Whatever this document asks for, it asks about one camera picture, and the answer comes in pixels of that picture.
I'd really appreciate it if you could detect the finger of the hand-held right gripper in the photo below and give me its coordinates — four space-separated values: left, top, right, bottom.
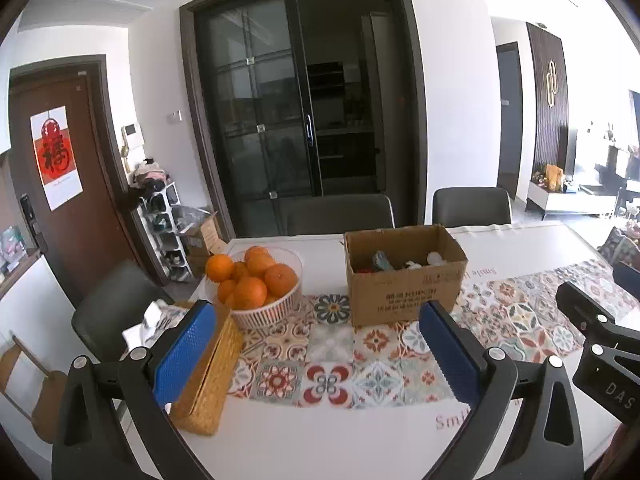
612 260 640 302
555 281 640 343

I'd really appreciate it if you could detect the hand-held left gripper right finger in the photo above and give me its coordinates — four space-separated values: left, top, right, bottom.
418 300 586 480

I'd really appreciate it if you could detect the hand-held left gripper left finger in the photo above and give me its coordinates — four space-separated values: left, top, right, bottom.
52 299 219 480

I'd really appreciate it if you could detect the brown cardboard box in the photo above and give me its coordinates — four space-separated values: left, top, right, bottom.
343 224 469 329

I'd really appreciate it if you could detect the patterned cushion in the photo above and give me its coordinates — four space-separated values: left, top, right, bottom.
597 227 640 267

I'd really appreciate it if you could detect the woven tissue box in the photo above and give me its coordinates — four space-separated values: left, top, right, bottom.
169 301 245 436

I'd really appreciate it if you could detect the white tissue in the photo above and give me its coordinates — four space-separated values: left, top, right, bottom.
122 299 189 357

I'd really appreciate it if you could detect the patterned table runner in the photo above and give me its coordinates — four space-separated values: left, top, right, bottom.
225 258 637 409

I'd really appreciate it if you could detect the dark grey side chair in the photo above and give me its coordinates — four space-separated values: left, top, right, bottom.
71 260 177 362

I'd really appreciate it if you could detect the white slatted fruit basket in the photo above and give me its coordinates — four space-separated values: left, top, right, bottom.
203 245 305 331

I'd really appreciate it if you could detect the pile of oranges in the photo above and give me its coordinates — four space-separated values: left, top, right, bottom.
205 245 300 310

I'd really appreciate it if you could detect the white low cabinet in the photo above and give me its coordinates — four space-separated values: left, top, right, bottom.
525 179 622 222

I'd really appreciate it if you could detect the open cardboard box with clutter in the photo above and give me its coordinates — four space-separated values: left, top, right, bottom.
176 209 229 277

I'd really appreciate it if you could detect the white shoe rack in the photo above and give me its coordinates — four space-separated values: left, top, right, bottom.
137 182 194 284

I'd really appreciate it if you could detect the wooden chair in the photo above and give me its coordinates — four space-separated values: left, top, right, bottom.
0 334 69 444

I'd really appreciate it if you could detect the dark grey narrow chair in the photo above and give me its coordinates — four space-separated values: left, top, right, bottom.
432 187 514 229

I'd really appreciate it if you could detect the brown entrance door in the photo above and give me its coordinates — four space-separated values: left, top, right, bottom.
9 54 167 307

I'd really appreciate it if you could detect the pile of clothes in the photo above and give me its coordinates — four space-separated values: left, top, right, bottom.
127 158 169 195

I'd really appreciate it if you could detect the dark grey wide chair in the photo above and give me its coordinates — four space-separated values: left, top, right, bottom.
276 193 396 237

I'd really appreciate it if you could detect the black door lock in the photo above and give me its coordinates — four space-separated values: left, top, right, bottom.
18 193 49 257

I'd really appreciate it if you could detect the white intercom panel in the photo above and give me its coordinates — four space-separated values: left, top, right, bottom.
122 123 144 151

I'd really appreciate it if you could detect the black framed glass door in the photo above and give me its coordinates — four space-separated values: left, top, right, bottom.
179 0 434 242

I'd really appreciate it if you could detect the dark slatted wall panel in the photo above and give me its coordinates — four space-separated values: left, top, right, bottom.
525 22 571 182

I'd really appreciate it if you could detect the gold wall ornament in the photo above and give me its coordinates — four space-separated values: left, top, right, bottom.
544 59 559 109

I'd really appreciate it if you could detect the red and white wall poster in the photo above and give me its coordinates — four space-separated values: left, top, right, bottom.
29 105 84 211

